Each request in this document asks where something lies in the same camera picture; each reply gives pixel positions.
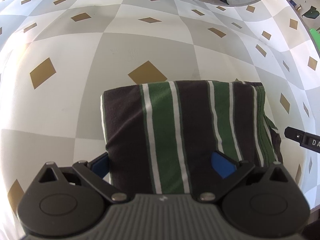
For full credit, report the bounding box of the checkered diamond-pattern mat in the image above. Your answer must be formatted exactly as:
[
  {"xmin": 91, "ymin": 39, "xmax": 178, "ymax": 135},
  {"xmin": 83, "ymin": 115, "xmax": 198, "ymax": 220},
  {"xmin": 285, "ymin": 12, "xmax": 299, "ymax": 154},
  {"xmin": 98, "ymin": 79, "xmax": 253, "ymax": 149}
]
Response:
[{"xmin": 0, "ymin": 0, "xmax": 320, "ymax": 238}]

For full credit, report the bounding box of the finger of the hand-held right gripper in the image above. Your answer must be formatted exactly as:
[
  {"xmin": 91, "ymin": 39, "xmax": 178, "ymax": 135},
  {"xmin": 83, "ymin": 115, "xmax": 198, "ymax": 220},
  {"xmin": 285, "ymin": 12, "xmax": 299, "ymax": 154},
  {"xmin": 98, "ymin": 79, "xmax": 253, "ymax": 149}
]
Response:
[{"xmin": 284, "ymin": 127, "xmax": 304, "ymax": 146}]

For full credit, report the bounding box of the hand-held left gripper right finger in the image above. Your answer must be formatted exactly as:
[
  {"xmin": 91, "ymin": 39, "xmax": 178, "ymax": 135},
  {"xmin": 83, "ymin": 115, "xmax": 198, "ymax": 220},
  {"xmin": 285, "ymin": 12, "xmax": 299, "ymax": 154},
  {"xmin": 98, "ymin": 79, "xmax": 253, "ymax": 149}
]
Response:
[{"xmin": 197, "ymin": 151, "xmax": 293, "ymax": 203}]

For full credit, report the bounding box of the dark green leaf-shaped object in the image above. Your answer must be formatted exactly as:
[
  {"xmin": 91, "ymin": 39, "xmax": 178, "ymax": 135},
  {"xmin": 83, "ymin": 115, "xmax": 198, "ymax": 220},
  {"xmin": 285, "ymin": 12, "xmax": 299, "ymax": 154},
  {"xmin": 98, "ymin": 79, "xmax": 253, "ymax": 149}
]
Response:
[{"xmin": 301, "ymin": 5, "xmax": 320, "ymax": 20}]

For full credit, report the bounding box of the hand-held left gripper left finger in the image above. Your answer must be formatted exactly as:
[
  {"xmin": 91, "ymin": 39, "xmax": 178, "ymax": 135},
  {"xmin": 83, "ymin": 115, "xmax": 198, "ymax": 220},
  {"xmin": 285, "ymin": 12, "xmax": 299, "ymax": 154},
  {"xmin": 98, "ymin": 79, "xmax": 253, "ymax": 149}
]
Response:
[{"xmin": 37, "ymin": 152, "xmax": 130, "ymax": 203}]

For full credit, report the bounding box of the green board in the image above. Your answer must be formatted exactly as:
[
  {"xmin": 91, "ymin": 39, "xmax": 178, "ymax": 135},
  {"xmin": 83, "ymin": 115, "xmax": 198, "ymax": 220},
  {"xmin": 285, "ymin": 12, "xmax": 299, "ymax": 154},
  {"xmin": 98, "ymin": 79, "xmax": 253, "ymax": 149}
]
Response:
[{"xmin": 309, "ymin": 27, "xmax": 320, "ymax": 46}]

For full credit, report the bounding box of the green brown striped t-shirt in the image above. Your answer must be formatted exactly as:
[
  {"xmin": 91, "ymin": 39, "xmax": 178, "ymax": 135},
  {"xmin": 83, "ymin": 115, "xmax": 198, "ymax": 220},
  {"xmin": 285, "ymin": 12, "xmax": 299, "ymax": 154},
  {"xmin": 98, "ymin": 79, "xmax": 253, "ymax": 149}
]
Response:
[{"xmin": 100, "ymin": 79, "xmax": 283, "ymax": 195}]

